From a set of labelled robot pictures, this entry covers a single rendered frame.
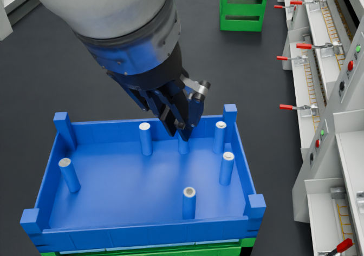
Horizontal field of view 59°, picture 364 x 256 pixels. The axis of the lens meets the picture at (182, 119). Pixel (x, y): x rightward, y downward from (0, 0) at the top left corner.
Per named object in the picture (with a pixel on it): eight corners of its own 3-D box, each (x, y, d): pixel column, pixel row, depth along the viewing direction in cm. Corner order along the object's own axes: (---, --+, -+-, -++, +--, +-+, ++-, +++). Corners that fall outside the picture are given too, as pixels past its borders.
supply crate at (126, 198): (39, 254, 43) (18, 224, 38) (67, 144, 58) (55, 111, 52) (257, 238, 45) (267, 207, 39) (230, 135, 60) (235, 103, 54)
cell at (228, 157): (220, 186, 51) (223, 159, 46) (218, 177, 52) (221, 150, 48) (231, 185, 51) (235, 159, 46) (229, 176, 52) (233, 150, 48)
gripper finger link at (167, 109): (164, 120, 46) (159, 119, 46) (173, 137, 52) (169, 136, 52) (172, 103, 47) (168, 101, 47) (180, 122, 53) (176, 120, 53)
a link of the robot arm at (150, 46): (140, 53, 23) (160, 92, 28) (188, -36, 26) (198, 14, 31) (43, 27, 26) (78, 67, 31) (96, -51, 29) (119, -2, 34)
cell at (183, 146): (179, 155, 56) (177, 128, 51) (178, 147, 57) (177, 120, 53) (189, 154, 56) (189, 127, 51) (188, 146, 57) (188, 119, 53)
